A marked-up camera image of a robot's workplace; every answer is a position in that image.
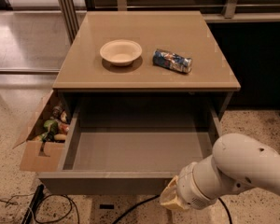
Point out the metal window frame post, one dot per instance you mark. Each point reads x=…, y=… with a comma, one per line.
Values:
x=70, y=18

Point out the grey cabinet with flat top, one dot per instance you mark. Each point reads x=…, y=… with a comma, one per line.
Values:
x=182, y=32

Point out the white paper bowl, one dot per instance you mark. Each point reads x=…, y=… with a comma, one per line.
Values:
x=121, y=52

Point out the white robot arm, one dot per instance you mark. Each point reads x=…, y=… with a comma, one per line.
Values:
x=237, y=163

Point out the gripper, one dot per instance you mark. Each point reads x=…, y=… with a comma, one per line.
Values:
x=189, y=186

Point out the crushed blue soda can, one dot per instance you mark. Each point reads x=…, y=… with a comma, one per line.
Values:
x=172, y=61

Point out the grey top drawer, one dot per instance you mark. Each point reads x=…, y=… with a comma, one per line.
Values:
x=105, y=156

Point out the cardboard box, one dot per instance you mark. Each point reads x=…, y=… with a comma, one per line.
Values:
x=40, y=156

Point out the green bag in box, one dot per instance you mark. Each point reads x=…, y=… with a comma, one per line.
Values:
x=51, y=127

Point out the orange snack packet in box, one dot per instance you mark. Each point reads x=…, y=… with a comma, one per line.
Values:
x=63, y=128

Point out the black power strip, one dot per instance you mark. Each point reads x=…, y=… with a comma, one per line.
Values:
x=31, y=209

